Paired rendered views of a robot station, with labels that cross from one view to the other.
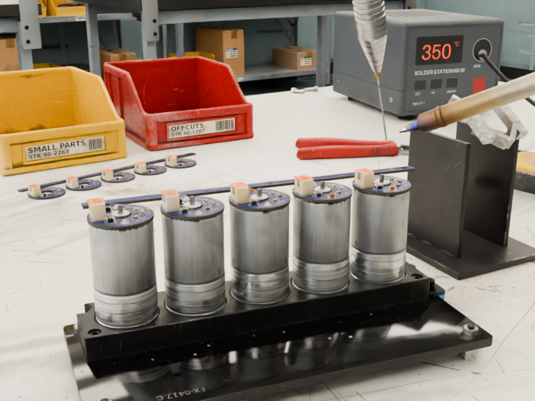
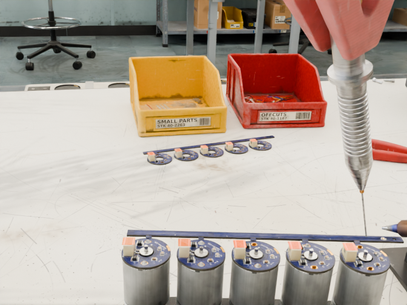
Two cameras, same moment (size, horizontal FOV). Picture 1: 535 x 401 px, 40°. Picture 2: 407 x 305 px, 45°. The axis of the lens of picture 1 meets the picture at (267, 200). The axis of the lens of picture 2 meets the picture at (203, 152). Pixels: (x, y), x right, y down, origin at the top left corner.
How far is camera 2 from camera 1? 0.11 m
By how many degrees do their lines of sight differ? 20
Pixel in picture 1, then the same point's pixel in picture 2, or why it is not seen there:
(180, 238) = (185, 279)
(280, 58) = (399, 17)
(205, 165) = (277, 149)
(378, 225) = (353, 293)
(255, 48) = not seen: hidden behind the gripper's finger
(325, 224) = (304, 287)
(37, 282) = (119, 245)
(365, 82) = not seen: outside the picture
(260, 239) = (248, 290)
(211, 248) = (208, 290)
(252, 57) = not seen: hidden behind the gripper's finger
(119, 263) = (137, 290)
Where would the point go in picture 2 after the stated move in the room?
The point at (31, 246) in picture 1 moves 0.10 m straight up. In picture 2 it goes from (129, 209) to (126, 92)
